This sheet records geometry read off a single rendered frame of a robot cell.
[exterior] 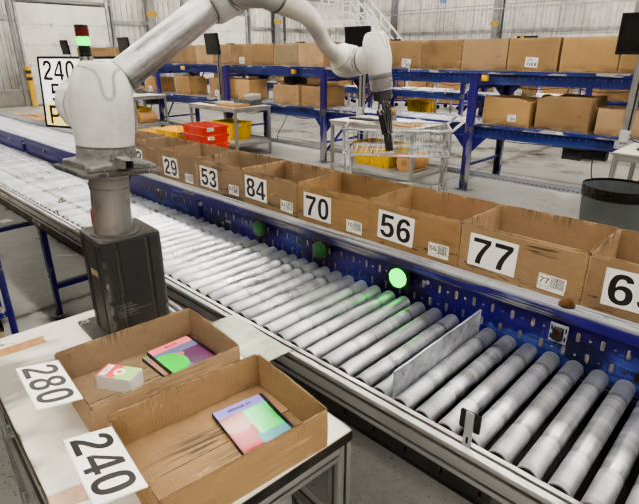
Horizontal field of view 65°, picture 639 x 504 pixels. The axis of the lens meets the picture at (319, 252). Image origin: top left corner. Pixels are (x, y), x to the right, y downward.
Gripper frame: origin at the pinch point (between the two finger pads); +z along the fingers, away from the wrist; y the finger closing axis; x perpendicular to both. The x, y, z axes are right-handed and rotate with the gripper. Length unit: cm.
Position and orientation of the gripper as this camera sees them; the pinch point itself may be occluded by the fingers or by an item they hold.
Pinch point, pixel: (388, 141)
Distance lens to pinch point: 207.4
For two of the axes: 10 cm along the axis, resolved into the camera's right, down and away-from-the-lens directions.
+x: -9.0, 0.1, 4.4
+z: 1.7, 9.3, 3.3
